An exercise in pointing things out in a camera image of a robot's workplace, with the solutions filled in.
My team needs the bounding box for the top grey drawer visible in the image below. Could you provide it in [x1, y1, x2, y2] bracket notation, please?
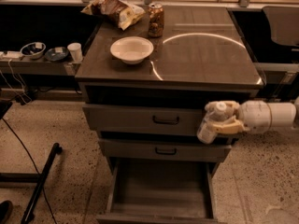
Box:
[83, 104, 206, 136]

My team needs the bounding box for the dark blue bowl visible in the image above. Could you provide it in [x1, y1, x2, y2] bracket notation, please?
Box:
[45, 47, 69, 62]

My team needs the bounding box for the small clear plastic bottle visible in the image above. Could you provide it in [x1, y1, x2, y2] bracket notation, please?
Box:
[197, 102, 227, 144]

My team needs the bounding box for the black floor cable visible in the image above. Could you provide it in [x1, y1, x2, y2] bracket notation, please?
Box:
[2, 118, 59, 224]

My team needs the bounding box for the grey drawer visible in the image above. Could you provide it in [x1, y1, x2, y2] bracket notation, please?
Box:
[83, 104, 206, 136]
[99, 139, 231, 162]

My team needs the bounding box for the brown chip bag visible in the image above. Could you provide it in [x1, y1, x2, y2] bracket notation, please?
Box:
[81, 0, 146, 31]

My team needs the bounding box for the grey drawer cabinet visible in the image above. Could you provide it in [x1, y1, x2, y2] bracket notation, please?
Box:
[75, 5, 265, 224]

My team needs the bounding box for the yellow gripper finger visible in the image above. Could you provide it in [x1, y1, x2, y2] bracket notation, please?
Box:
[205, 101, 239, 119]
[211, 116, 248, 134]

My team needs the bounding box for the white ceramic bowl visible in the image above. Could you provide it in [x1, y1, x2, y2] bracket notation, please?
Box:
[110, 36, 153, 64]

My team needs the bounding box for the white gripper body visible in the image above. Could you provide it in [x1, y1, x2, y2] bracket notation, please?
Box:
[238, 101, 271, 133]

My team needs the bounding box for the open bottom drawer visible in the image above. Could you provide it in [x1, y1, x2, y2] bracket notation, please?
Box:
[97, 159, 219, 224]

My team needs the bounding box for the white power strip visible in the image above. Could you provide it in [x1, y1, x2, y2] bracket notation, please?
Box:
[0, 51, 21, 60]

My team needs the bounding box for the black stand leg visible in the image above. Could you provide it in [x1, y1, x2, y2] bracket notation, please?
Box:
[21, 143, 63, 224]

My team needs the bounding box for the white paper cup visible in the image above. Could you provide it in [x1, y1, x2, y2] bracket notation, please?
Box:
[67, 43, 83, 63]

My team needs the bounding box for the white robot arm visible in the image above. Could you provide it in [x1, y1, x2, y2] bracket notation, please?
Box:
[204, 101, 297, 134]

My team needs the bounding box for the patterned soda can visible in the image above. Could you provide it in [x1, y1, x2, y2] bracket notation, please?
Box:
[148, 3, 164, 37]

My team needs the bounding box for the black shoe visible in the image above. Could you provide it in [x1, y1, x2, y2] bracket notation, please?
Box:
[0, 201, 13, 224]

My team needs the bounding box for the middle grey drawer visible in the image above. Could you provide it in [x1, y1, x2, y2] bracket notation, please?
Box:
[99, 139, 231, 162]

